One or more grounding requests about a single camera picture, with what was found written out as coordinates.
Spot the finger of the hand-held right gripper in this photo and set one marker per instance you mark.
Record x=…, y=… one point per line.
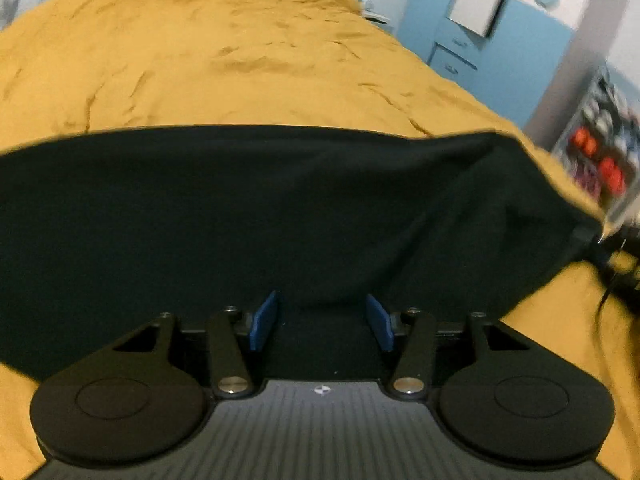
x=586, y=242

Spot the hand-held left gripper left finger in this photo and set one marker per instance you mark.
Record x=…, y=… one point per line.
x=262, y=322

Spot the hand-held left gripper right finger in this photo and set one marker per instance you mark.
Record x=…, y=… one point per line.
x=381, y=322

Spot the black pants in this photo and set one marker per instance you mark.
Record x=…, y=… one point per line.
x=260, y=220

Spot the shelf of colourful toys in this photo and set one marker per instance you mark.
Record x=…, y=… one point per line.
x=602, y=155

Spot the blue cabinet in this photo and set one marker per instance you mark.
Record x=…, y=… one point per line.
x=430, y=35

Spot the mustard yellow bedspread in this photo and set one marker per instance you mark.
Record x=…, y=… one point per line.
x=200, y=55

